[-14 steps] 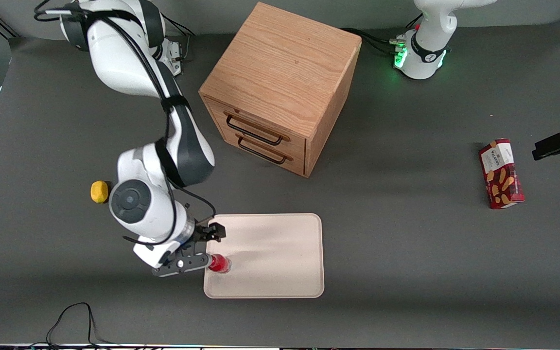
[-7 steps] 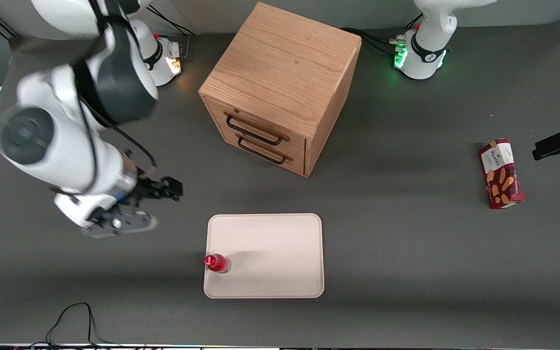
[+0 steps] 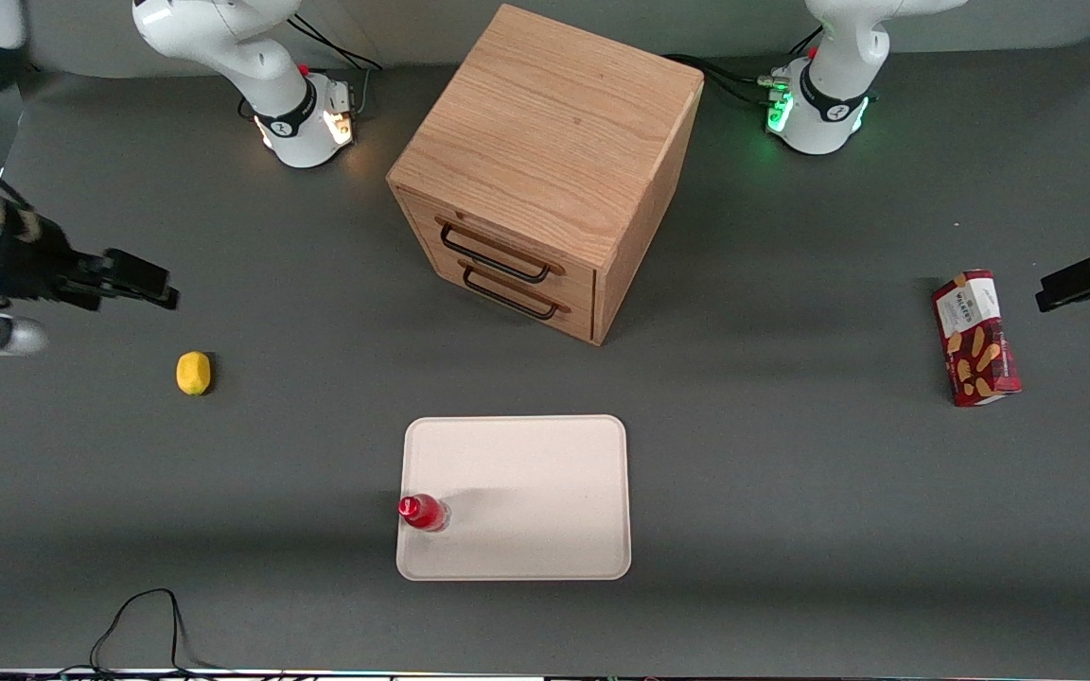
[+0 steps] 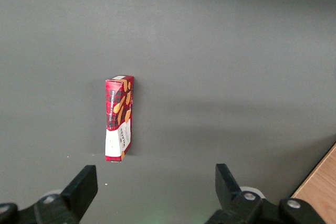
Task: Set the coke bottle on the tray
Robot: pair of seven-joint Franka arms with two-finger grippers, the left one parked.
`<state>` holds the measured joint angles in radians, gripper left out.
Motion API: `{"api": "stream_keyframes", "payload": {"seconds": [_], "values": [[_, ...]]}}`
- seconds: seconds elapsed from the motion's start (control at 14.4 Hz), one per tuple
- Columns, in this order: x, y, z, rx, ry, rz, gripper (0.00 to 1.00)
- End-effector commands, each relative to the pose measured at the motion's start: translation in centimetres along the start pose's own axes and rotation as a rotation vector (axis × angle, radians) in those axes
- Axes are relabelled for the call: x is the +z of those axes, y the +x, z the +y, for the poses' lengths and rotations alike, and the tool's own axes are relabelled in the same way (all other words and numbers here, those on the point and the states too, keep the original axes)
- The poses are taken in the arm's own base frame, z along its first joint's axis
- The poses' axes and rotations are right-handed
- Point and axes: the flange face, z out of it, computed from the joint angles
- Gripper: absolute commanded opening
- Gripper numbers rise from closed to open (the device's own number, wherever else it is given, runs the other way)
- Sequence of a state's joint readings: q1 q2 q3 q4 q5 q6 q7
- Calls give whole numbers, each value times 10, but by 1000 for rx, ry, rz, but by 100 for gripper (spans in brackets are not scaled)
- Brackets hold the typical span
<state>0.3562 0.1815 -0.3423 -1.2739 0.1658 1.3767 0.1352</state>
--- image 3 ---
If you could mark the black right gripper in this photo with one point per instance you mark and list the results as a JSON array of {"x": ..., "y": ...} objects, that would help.
[{"x": 31, "y": 264}]

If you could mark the red coke bottle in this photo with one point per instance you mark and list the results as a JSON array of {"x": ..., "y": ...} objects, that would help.
[{"x": 422, "y": 512}]

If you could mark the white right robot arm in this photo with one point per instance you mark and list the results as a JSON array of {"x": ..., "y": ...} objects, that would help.
[{"x": 223, "y": 43}]

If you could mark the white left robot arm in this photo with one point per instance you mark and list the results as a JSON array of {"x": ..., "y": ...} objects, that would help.
[{"x": 838, "y": 66}]

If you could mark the cream plastic tray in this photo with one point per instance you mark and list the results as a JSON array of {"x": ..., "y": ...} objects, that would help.
[{"x": 526, "y": 492}]

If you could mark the yellow lemon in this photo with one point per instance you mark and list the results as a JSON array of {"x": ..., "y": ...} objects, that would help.
[{"x": 193, "y": 373}]

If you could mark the red shortbread cookie box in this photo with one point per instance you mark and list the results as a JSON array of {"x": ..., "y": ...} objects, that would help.
[{"x": 975, "y": 340}]

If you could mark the wooden two-drawer cabinet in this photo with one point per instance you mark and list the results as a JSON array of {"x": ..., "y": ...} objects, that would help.
[{"x": 545, "y": 142}]

